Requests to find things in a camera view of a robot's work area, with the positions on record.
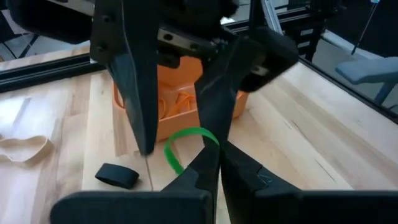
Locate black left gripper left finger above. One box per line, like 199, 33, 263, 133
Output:
49, 143, 223, 224

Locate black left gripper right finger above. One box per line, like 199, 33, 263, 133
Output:
220, 141, 398, 224

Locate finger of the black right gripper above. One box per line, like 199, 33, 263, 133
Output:
195, 26, 299, 146
90, 0, 159, 156

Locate orange rubber band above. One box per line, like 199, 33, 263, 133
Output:
172, 90, 198, 113
157, 93, 187, 119

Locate green rubber band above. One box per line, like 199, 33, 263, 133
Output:
164, 126, 221, 175

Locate small black cup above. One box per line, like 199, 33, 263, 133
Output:
95, 162, 140, 190

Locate orange plastic basket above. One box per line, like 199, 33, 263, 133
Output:
112, 55, 249, 142

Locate grey padded chair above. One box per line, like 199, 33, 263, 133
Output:
335, 57, 398, 106

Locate silver aluminium post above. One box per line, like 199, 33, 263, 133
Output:
260, 0, 284, 35

